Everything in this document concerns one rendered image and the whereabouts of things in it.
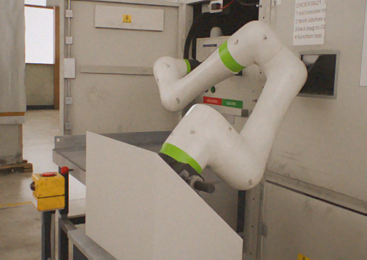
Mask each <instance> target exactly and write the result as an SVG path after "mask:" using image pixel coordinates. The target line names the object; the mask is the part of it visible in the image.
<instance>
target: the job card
mask: <svg viewBox="0 0 367 260"><path fill-rule="evenodd" d="M327 7H328V0H295V6H294V23H293V40H292V46H313V45H325V31H326V23H327Z"/></svg>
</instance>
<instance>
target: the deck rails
mask: <svg viewBox="0 0 367 260"><path fill-rule="evenodd" d="M171 133H172V131H150V132H126V133H102V134H99V135H102V136H105V137H108V138H111V139H115V140H118V141H121V142H124V143H127V144H130V145H133V146H137V147H141V146H157V145H163V144H164V142H165V141H166V140H167V138H168V137H169V136H170V134H171ZM59 138H63V141H57V139H59ZM82 150H86V134H79V135H55V149H54V151H56V152H65V151H82Z"/></svg>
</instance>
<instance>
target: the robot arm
mask: <svg viewBox="0 0 367 260"><path fill-rule="evenodd" d="M254 63H255V64H256V65H257V66H258V67H259V68H260V69H261V70H262V71H263V73H264V74H265V75H266V77H267V80H266V83H265V85H264V88H263V90H262V93H261V95H260V97H259V99H258V101H257V103H256V105H255V107H254V109H253V111H252V113H251V115H250V116H249V118H248V120H247V121H246V123H245V124H244V126H243V128H242V129H241V131H240V132H239V134H238V133H237V132H236V131H235V129H234V128H233V127H232V126H231V125H230V124H229V122H228V121H227V120H226V119H225V118H224V117H223V116H222V115H221V114H220V113H219V112H218V111H217V110H215V109H214V108H212V107H210V106H208V105H205V104H196V105H194V106H192V107H191V108H190V110H189V111H188V112H187V113H186V115H185V116H184V117H183V118H182V120H181V121H180V122H179V124H178V125H177V126H176V127H175V129H174V130H173V131H172V133H171V134H170V136H169V137H168V138H167V140H166V141H165V142H164V144H163V145H162V148H161V150H160V152H159V153H158V155H159V156H160V157H161V158H162V159H163V160H164V161H165V162H166V163H167V164H168V165H169V166H170V167H171V168H172V169H173V170H174V171H175V172H176V173H177V174H178V175H179V176H180V177H181V178H182V179H183V180H184V181H185V182H186V183H187V184H188V185H189V186H190V187H191V188H192V189H193V190H194V191H195V192H196V193H197V194H198V195H199V196H200V194H199V192H200V191H203V192H207V193H214V191H215V186H214V185H213V184H209V183H206V182H204V178H203V177H202V176H201V175H200V173H201V172H202V171H203V170H204V168H205V167H206V166H207V167H208V168H209V169H210V170H211V171H212V172H213V173H215V174H216V175H217V176H218V177H219V178H220V179H221V180H222V181H223V182H225V183H226V184H227V185H228V186H229V187H231V188H233V189H235V190H241V191H244V190H249V189H251V188H253V187H255V186H256V185H257V184H258V183H259V182H260V181H261V179H262V177H263V174H264V171H265V166H266V164H267V160H268V157H269V153H270V150H271V147H272V145H273V142H274V139H275V137H276V134H277V131H278V130H279V127H280V125H281V123H282V120H283V118H284V116H285V114H286V112H287V111H288V109H289V107H290V106H291V104H292V102H293V100H294V99H295V97H296V95H297V94H298V93H299V91H300V90H301V88H302V87H303V86H304V84H305V82H306V79H307V69H306V66H305V65H304V63H303V62H302V61H301V60H300V59H299V58H297V57H296V55H295V54H294V53H292V52H291V51H290V49H289V48H288V47H286V46H285V44H284V43H283V42H282V41H281V39H280V38H279V37H278V36H277V34H276V33H275V32H274V30H273V29H272V28H271V27H270V25H268V24H267V23H265V22H263V21H251V22H249V23H247V24H246V25H244V26H243V27H242V28H241V29H239V30H238V31H236V32H235V33H234V34H233V35H232V36H231V37H229V38H228V39H227V40H226V41H225V42H224V43H223V44H221V45H220V46H219V47H218V48H217V49H216V50H215V51H214V52H213V53H212V54H211V55H210V56H208V57H207V58H206V59H205V60H204V61H203V62H199V61H198V60H194V59H193V57H191V59H190V60H189V59H179V58H174V57H171V56H162V57H160V58H159V59H157V60H156V62H155V63H154V65H153V74H154V76H155V79H156V82H157V85H158V88H159V94H160V98H161V103H162V105H163V107H164V108H165V109H166V110H167V111H169V112H173V113H175V112H179V111H181V110H183V109H184V108H185V107H186V106H187V105H188V104H190V102H191V101H193V100H194V99H196V98H197V97H198V96H200V95H201V94H202V93H204V92H205V91H207V90H208V89H210V88H211V87H213V86H215V85H216V84H218V83H219V82H221V81H223V80H225V79H227V78H229V77H231V76H233V75H236V76H242V70H243V69H245V68H247V67H248V66H250V65H252V64H254ZM200 197H201V196H200Z"/></svg>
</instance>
